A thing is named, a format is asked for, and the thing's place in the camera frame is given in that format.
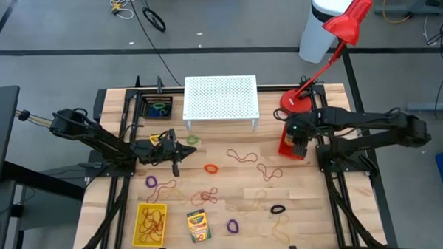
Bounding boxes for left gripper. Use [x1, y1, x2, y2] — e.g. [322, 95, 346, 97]
[132, 127, 199, 180]

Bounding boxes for yellow rubber band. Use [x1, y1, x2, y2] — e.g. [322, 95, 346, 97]
[269, 213, 291, 245]
[160, 185, 189, 206]
[225, 188, 269, 217]

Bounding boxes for red rubber band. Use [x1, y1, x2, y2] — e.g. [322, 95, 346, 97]
[226, 148, 259, 164]
[199, 186, 220, 207]
[145, 209, 166, 239]
[145, 178, 179, 205]
[139, 222, 165, 244]
[255, 163, 284, 183]
[137, 206, 165, 234]

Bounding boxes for orange rubber band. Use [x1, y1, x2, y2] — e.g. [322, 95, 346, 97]
[189, 190, 205, 208]

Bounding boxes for red desk lamp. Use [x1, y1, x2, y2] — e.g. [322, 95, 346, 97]
[275, 0, 377, 116]

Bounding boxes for black desk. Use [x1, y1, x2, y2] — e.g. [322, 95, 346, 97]
[0, 85, 24, 185]

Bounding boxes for red plastic basket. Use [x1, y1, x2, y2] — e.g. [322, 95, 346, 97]
[276, 127, 307, 163]

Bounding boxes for black mesh basket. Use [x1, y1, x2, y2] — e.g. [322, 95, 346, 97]
[141, 93, 175, 121]

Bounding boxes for white perforated shelf riser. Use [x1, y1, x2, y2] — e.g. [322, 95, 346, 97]
[181, 74, 261, 134]

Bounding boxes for white trash bin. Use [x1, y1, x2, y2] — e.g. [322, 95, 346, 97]
[296, 0, 364, 65]

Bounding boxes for yellow plastic basket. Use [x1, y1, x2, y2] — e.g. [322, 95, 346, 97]
[130, 202, 171, 249]

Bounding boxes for grey metal bar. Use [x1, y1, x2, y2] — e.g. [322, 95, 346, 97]
[405, 100, 443, 115]

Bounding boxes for long black floor cable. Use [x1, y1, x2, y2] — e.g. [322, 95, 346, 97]
[127, 0, 184, 89]

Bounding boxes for black coiled floor cable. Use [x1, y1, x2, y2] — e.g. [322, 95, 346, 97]
[142, 6, 168, 33]

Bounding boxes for black desk frame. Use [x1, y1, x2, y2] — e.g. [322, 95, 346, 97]
[0, 158, 89, 249]

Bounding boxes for yellow floor cable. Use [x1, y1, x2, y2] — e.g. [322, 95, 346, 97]
[381, 0, 414, 26]

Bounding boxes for white and yellow cables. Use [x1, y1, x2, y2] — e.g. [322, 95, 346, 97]
[106, 0, 137, 19]

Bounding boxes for yellow and black cable bundle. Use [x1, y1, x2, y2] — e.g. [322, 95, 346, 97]
[14, 107, 56, 131]

